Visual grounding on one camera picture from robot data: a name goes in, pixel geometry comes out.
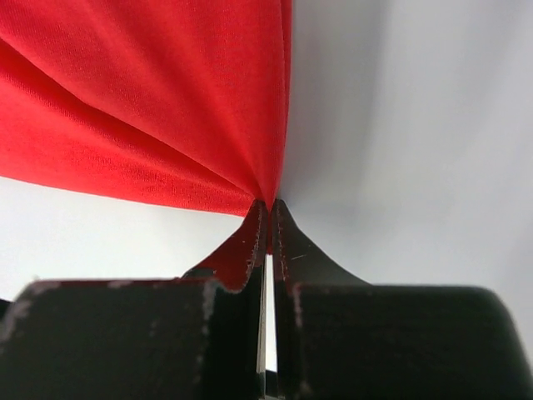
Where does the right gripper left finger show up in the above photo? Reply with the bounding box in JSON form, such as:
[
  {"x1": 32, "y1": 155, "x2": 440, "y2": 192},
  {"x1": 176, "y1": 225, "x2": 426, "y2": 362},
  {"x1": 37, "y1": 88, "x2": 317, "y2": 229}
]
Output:
[{"x1": 1, "y1": 201, "x2": 267, "y2": 399}]

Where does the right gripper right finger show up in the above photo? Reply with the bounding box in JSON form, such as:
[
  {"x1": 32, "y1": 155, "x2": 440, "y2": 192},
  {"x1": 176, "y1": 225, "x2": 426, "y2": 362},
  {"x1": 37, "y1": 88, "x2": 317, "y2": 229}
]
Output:
[{"x1": 271, "y1": 200, "x2": 532, "y2": 399}]

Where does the red tank top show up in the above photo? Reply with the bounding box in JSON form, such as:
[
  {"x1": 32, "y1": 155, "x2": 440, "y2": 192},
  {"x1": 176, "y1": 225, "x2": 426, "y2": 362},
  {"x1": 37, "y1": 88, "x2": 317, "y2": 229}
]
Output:
[{"x1": 1, "y1": 1, "x2": 292, "y2": 215}]

